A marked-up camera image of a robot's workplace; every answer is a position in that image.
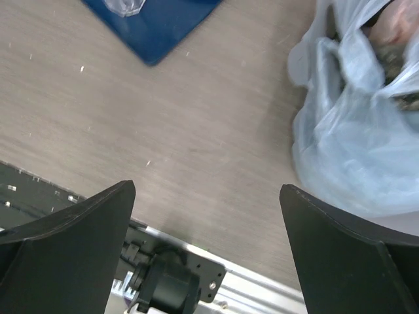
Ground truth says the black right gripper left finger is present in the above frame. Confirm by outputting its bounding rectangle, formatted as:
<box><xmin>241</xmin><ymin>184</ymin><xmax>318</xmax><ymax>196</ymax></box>
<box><xmin>1</xmin><ymin>180</ymin><xmax>136</xmax><ymax>313</ymax></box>

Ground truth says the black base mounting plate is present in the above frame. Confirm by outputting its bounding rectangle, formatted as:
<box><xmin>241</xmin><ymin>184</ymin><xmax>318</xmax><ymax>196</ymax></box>
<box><xmin>0</xmin><ymin>160</ymin><xmax>227</xmax><ymax>305</ymax></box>

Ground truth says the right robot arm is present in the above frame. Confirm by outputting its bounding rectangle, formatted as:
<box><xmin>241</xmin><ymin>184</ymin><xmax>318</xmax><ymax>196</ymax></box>
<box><xmin>1</xmin><ymin>176</ymin><xmax>418</xmax><ymax>313</ymax></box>

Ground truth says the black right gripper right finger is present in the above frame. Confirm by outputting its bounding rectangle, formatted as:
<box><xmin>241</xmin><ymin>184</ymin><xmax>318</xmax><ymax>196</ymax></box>
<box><xmin>279</xmin><ymin>184</ymin><xmax>418</xmax><ymax>313</ymax></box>

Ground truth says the aluminium frame rail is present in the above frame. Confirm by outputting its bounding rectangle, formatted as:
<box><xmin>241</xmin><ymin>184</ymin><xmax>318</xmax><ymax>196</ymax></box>
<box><xmin>113</xmin><ymin>225</ymin><xmax>306</xmax><ymax>314</ymax></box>

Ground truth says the blue plastic trash bag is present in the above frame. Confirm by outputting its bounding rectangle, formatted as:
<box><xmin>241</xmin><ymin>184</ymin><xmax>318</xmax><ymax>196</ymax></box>
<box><xmin>288</xmin><ymin>1</ymin><xmax>418</xmax><ymax>217</ymax></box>

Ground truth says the blue place mat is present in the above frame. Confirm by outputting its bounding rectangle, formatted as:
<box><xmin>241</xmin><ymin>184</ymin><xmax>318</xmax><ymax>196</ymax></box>
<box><xmin>84</xmin><ymin>1</ymin><xmax>221</xmax><ymax>66</ymax></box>

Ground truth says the clear plastic cup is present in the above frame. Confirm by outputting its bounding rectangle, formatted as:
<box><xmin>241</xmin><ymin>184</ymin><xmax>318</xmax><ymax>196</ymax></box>
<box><xmin>103</xmin><ymin>0</ymin><xmax>146</xmax><ymax>17</ymax></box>

